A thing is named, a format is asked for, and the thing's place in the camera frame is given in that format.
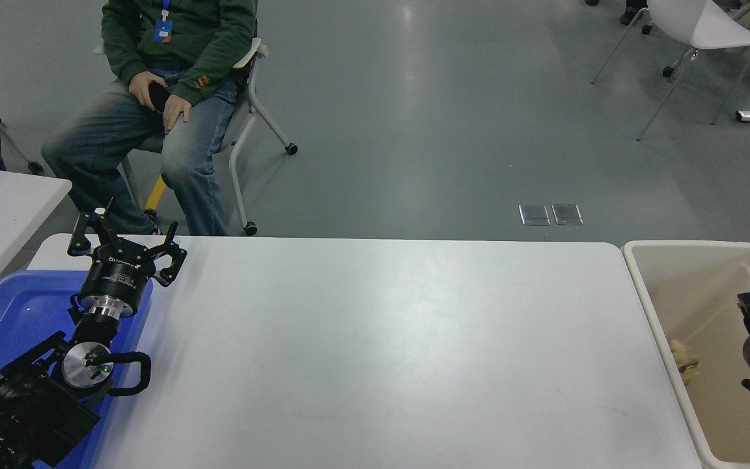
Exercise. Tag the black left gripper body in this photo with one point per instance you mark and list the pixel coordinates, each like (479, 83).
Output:
(114, 277)

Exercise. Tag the tan paper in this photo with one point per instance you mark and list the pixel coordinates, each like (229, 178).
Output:
(686, 361)

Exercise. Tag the black phone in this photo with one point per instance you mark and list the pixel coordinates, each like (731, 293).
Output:
(159, 96)

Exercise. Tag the person's left hand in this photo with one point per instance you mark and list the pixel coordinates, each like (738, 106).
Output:
(177, 109)

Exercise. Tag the person's right hand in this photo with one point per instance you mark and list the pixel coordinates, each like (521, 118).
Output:
(140, 88)

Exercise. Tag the large pale plastic bin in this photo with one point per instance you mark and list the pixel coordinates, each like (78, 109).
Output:
(707, 306)

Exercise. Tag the yellow strip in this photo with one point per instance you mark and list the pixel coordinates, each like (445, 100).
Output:
(155, 194)

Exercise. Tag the grey chair leg with caster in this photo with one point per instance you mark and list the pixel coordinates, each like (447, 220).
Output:
(34, 167)

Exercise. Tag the blue plastic tray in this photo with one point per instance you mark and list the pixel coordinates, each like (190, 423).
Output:
(4, 319)

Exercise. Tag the white office chair on casters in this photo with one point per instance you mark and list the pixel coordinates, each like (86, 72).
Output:
(248, 58)

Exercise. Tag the silver floor outlet plate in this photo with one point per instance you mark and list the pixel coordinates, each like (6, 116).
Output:
(567, 214)
(534, 215)

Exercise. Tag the blue id badge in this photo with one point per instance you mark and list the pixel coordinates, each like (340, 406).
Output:
(163, 30)

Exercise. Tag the white shell chair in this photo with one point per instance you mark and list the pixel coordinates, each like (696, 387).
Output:
(707, 26)

